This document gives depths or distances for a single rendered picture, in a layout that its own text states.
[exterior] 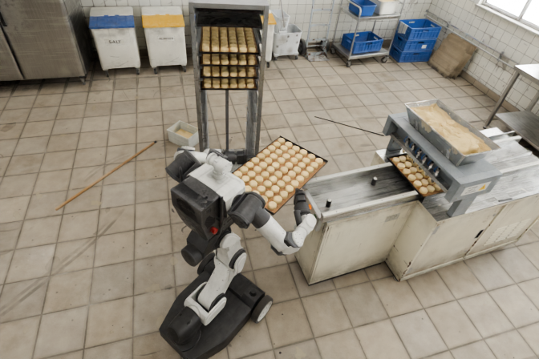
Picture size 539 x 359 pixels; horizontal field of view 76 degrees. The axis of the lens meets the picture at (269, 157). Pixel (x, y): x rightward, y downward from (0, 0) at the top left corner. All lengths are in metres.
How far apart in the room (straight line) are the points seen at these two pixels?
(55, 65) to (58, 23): 0.54
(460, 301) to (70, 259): 3.08
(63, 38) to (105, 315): 3.30
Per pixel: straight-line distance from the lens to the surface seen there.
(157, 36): 5.11
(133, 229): 3.23
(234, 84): 2.55
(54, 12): 4.87
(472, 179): 2.32
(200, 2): 2.25
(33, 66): 5.22
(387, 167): 2.60
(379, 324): 2.90
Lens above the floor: 2.50
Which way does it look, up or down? 41 degrees down
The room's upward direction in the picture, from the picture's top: 6 degrees clockwise
